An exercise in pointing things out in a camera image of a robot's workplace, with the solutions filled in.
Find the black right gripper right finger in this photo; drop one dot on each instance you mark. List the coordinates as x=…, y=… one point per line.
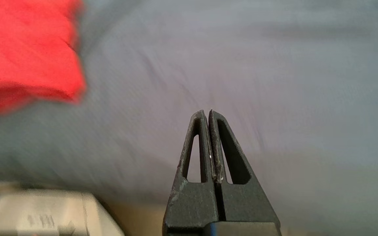
x=241, y=200

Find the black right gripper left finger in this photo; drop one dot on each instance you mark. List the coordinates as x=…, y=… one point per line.
x=192, y=200

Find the red printed t-shirt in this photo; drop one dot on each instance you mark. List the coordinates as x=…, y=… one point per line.
x=21, y=49

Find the white black robot base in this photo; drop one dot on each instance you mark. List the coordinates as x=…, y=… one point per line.
x=44, y=216

